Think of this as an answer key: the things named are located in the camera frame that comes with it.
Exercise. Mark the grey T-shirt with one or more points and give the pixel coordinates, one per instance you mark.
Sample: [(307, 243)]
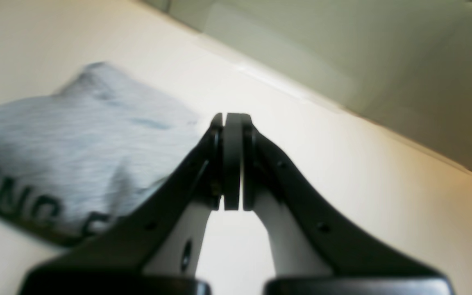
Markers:
[(74, 163)]

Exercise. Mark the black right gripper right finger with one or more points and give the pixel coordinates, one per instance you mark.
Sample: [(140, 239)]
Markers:
[(316, 250)]

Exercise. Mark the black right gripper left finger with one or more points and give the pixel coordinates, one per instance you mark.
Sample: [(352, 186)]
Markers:
[(155, 250)]

